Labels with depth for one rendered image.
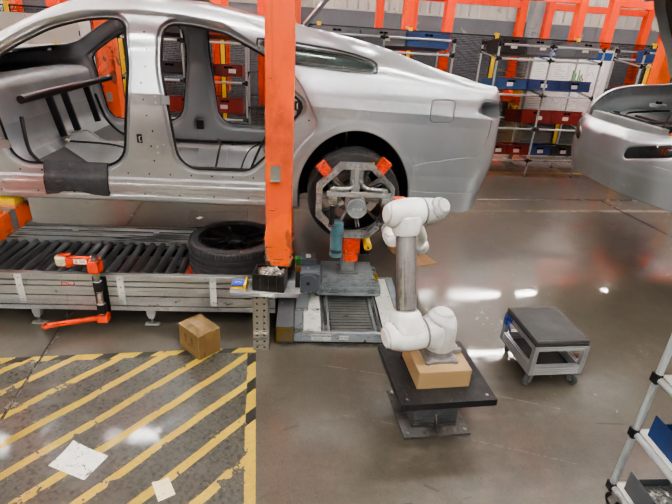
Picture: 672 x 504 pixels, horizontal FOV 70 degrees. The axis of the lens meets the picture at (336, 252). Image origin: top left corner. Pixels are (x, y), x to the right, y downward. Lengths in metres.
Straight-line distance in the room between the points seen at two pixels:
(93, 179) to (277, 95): 1.55
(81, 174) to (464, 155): 2.67
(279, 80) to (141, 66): 1.08
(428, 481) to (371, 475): 0.27
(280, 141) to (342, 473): 1.79
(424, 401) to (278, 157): 1.56
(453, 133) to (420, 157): 0.27
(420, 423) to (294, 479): 0.73
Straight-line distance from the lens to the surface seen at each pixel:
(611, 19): 11.21
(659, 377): 2.33
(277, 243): 3.05
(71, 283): 3.60
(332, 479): 2.51
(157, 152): 3.55
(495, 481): 2.67
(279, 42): 2.78
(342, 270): 3.72
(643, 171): 4.67
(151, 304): 3.50
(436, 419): 2.75
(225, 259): 3.34
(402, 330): 2.37
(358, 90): 3.34
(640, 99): 6.19
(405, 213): 2.25
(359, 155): 3.34
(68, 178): 3.80
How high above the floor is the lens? 1.93
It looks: 25 degrees down
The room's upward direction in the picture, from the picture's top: 4 degrees clockwise
